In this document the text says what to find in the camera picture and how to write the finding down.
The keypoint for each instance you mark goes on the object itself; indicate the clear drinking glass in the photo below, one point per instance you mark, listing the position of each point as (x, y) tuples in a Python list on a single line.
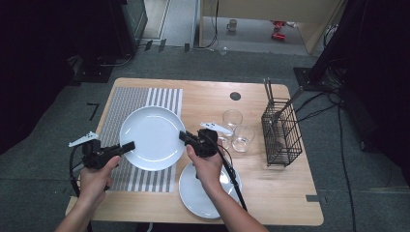
[(227, 143), (232, 116), (243, 138)]

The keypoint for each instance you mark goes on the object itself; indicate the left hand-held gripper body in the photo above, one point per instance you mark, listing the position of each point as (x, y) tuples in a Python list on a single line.
[(95, 156)]

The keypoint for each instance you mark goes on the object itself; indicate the grey white striped placemat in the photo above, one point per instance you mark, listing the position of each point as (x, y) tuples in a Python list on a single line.
[(112, 106)]

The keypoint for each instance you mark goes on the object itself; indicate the person's right hand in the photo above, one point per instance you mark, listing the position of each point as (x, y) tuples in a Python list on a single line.
[(208, 170)]

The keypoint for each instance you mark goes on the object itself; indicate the beige mug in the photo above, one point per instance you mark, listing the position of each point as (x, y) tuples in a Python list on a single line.
[(232, 25)]

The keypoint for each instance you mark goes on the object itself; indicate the small clear glass globe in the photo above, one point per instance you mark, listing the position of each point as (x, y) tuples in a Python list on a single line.
[(223, 50)]

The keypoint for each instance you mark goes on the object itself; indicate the dark metal cutlery piece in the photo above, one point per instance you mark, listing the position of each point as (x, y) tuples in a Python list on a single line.
[(266, 90), (271, 92)]

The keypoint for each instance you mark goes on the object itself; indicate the black equipment base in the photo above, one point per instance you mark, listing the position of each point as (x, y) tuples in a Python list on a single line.
[(90, 72)]

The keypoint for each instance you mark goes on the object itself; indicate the black metal stand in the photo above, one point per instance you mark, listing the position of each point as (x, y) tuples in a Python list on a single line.
[(303, 77)]

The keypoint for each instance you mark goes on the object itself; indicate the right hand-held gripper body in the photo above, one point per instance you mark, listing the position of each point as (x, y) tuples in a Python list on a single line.
[(206, 143)]

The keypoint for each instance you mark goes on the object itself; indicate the black round table grommet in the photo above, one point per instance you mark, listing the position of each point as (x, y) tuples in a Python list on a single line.
[(235, 96)]

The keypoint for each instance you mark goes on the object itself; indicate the grey tape piece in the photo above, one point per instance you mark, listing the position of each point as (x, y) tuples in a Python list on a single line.
[(312, 198)]

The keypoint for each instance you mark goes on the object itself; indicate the dark glass-fronted cabinet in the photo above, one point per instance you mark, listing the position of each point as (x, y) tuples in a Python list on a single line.
[(137, 19)]

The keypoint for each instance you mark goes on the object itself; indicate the small white object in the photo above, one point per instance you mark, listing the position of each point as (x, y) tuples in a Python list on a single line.
[(291, 24)]

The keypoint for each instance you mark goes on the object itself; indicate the black curtain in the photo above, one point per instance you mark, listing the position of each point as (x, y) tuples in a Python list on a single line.
[(386, 80), (38, 64)]

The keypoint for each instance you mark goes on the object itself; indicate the person's left hand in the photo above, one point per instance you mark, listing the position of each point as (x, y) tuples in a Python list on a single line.
[(95, 183)]

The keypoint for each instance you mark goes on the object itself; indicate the red plastic object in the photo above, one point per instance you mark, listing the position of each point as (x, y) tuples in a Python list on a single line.
[(278, 23)]

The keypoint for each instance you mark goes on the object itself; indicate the white round plate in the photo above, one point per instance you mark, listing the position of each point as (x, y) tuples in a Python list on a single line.
[(151, 138), (193, 199)]

